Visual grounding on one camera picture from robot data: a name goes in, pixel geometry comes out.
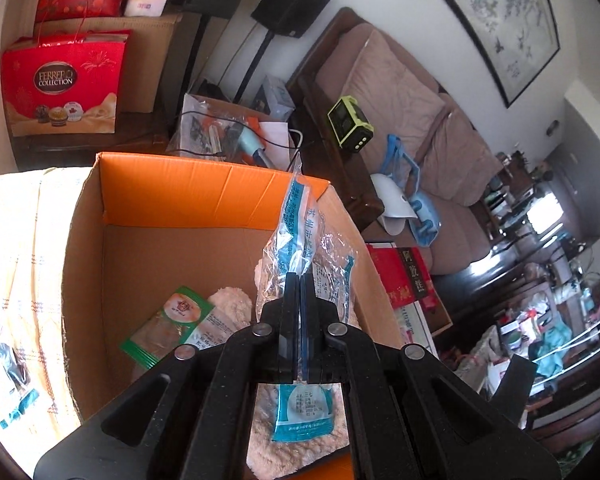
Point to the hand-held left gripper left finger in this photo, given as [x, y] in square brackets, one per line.
[292, 320]

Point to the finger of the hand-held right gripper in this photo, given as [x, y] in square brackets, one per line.
[517, 387]

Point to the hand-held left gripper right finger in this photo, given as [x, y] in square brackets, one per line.
[306, 325]

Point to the clear blue-printed plastic packet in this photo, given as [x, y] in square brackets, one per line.
[292, 240]
[302, 410]
[10, 375]

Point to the orange-flapped cardboard box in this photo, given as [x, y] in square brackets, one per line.
[180, 195]

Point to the pile of paper bags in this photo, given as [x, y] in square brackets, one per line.
[485, 360]

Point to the clear packet white label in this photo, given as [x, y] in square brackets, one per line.
[220, 329]

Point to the red tin box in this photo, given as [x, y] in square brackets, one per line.
[395, 270]

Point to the dark glass display cabinet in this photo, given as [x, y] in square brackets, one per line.
[555, 270]

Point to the green snack packet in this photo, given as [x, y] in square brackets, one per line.
[165, 325]

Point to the white curved plastic shell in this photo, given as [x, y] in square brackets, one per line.
[392, 200]

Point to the white blue bag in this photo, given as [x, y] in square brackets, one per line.
[422, 215]

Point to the brown wooden-framed sofa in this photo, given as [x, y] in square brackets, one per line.
[455, 230]

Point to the light blue hair dryer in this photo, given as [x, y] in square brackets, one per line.
[252, 147]

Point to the green cube device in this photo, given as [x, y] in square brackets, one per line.
[350, 122]

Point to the clear bin of tools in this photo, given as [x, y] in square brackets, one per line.
[200, 130]

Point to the blue-grey appliance box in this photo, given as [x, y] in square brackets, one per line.
[275, 97]

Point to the small beige sofa cushion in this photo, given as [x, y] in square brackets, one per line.
[460, 160]

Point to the large beige sofa cushion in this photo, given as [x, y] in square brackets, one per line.
[395, 85]

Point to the black speaker stand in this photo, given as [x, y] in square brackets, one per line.
[200, 55]
[255, 62]

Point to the dark wood side table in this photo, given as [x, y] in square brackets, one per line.
[80, 146]

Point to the yellow checkered cloth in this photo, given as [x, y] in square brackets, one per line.
[20, 250]

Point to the plain brown cardboard box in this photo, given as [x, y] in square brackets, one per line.
[147, 60]

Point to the red chocolate gift bag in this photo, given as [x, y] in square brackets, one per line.
[65, 85]

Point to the framed ink painting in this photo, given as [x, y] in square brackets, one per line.
[495, 15]

